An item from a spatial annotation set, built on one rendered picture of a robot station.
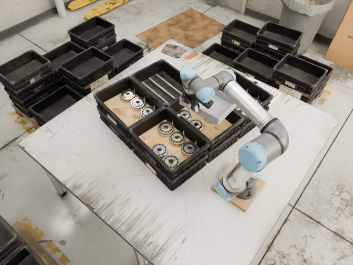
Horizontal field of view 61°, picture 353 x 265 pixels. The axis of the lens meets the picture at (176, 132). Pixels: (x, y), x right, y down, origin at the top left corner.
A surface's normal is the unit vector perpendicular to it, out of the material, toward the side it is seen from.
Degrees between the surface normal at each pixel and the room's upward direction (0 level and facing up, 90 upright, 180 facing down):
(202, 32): 0
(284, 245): 0
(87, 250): 0
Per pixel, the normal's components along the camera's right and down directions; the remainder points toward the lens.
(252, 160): -0.79, 0.38
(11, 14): 0.78, 0.49
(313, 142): 0.01, -0.64
